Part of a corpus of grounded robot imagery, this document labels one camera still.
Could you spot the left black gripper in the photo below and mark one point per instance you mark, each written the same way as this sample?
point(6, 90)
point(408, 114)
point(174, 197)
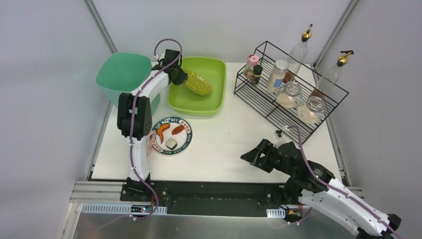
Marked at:
point(178, 75)

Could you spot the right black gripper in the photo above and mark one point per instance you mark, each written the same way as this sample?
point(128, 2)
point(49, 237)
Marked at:
point(266, 156)

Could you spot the green dotted plate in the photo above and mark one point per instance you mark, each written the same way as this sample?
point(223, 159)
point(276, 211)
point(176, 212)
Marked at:
point(197, 84)

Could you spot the white plate teal rim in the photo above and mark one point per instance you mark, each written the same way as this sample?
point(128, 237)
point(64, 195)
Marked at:
point(183, 139)

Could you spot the large glass jar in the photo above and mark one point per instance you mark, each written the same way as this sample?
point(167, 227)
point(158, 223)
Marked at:
point(311, 111)

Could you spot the glass jar beige contents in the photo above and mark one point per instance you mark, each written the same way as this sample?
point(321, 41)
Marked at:
point(289, 95)

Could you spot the pink white mug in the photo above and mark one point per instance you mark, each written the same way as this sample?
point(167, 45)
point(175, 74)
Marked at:
point(150, 140)

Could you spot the pink lid spice jar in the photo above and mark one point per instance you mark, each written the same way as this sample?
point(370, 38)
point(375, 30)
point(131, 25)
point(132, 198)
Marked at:
point(251, 62)

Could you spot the white grain shaker jar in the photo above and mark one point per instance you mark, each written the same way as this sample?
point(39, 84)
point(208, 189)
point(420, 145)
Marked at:
point(277, 75)

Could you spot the small black cap spice bottle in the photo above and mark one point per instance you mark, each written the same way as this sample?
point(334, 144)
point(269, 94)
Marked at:
point(256, 74)

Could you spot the oil bottle gold spout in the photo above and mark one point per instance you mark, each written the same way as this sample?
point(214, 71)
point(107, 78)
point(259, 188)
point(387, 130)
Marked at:
point(332, 75)

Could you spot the tall oil bottle gold pump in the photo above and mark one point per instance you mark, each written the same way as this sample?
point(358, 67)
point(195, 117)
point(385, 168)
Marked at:
point(297, 55)

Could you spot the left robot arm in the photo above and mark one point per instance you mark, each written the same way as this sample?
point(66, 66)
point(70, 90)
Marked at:
point(134, 120)

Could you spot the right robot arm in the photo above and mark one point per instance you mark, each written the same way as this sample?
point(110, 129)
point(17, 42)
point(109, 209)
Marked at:
point(312, 184)

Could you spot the lime green plastic basin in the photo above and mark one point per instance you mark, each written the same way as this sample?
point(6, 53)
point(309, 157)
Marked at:
point(187, 102)

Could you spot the orange shrimp piece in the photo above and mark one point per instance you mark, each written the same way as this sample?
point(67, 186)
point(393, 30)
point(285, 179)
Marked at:
point(161, 130)

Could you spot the brown chicken wing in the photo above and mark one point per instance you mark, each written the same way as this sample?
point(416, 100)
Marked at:
point(178, 129)

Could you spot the teal plastic bin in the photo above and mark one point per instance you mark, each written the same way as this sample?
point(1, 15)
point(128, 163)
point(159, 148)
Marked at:
point(122, 72)

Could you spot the sushi rice roll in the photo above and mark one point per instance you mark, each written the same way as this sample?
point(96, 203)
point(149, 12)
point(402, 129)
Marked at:
point(171, 144)

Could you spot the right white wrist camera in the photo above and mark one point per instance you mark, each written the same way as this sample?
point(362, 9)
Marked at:
point(281, 138)

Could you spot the black wire rack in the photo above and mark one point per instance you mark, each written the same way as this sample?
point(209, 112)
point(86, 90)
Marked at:
point(264, 102)

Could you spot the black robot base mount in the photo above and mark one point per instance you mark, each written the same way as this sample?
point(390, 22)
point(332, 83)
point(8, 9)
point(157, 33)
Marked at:
point(211, 198)

